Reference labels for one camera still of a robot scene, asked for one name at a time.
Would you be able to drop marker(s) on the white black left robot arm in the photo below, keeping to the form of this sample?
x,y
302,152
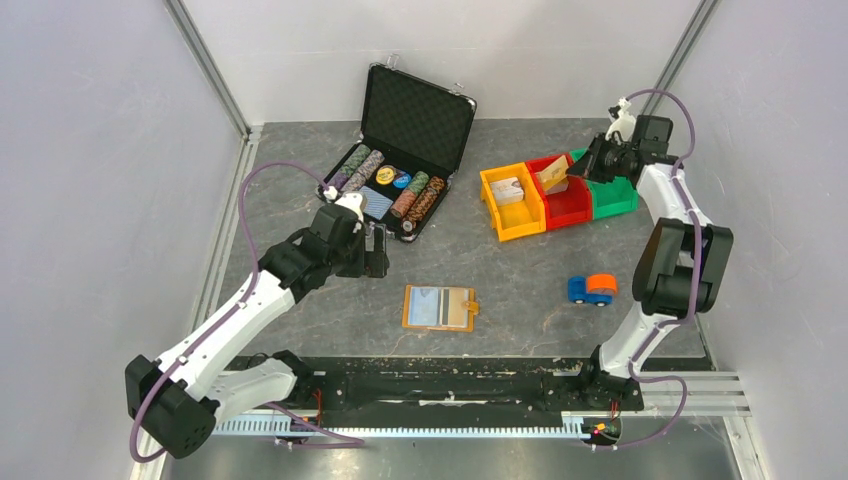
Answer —
x,y
178,398

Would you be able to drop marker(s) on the slotted aluminium cable duct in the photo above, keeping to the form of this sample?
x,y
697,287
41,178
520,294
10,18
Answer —
x,y
278,425

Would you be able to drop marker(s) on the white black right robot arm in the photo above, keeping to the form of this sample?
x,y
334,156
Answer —
x,y
681,269

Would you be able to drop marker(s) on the green plastic bin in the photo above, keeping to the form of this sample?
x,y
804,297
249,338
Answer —
x,y
602,200

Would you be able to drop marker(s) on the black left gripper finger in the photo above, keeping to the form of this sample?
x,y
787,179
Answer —
x,y
378,261
354,266

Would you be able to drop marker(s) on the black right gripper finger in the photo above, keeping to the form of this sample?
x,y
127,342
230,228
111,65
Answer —
x,y
598,145
586,167

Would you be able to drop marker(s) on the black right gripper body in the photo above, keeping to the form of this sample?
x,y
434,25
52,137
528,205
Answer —
x,y
611,158

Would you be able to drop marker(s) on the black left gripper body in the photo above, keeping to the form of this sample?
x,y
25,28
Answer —
x,y
356,240

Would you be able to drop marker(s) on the yellow plastic bin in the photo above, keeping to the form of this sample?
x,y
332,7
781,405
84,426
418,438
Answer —
x,y
522,219

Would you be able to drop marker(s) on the blue dealer chip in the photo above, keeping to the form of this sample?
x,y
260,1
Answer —
x,y
401,181

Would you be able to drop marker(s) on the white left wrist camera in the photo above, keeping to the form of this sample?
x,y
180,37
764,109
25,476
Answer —
x,y
354,201

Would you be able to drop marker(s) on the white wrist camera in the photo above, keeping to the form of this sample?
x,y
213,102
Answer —
x,y
622,121
354,201

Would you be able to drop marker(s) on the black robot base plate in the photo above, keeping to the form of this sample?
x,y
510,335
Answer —
x,y
446,392

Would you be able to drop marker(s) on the yellow orange credit card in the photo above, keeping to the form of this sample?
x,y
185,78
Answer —
x,y
554,172

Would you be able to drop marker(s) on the red plastic bin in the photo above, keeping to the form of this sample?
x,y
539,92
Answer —
x,y
565,208

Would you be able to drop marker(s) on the card deck in red bin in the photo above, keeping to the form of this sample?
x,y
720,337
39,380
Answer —
x,y
551,188

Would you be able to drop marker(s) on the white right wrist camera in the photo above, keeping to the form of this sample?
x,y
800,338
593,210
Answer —
x,y
622,121

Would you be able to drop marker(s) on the yellow dealer chip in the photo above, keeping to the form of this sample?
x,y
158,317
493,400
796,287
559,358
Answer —
x,y
386,175

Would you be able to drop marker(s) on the card deck in yellow bin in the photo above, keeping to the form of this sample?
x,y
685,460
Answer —
x,y
507,191

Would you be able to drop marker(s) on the blue playing card deck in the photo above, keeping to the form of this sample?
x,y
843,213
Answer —
x,y
377,204

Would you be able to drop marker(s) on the orange leather card holder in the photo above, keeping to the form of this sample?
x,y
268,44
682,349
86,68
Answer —
x,y
438,308

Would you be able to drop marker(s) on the blue orange toy truck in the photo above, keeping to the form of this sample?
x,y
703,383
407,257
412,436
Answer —
x,y
598,289

